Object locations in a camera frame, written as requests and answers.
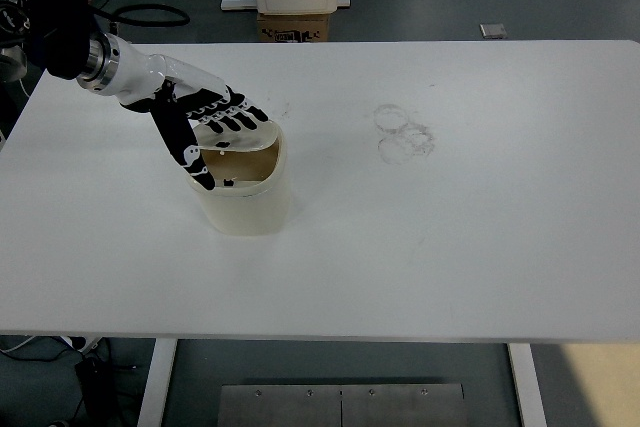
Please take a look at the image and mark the black power adapter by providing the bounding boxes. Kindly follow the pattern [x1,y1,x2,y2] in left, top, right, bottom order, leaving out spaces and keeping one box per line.
[73,355,120,419]

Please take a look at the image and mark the white table leg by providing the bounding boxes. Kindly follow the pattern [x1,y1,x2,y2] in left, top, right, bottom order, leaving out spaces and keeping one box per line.
[136,338,179,427]
[506,343,550,427]

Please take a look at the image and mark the white table foot bar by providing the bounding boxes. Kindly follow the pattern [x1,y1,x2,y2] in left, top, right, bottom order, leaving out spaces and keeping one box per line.
[220,0,353,12]

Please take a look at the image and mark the brown cardboard box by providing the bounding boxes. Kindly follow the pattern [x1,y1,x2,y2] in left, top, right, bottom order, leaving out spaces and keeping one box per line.
[256,11,332,43]

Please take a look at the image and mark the cream plastic trash bin body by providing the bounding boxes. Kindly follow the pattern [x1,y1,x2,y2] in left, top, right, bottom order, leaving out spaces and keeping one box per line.
[185,124,294,238]

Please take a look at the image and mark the grey floor outlet plate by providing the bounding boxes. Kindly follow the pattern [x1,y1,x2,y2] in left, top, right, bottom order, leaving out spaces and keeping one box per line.
[478,23,510,41]

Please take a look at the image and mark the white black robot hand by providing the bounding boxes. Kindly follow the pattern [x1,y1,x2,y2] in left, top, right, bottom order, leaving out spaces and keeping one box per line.
[106,35,272,192]

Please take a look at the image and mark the grey metal plate with screws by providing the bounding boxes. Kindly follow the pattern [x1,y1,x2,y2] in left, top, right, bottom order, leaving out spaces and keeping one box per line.
[219,383,469,427]

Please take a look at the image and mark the cream hinged trash bin lid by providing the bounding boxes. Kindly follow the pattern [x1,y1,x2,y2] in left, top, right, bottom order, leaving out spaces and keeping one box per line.
[189,120,280,154]

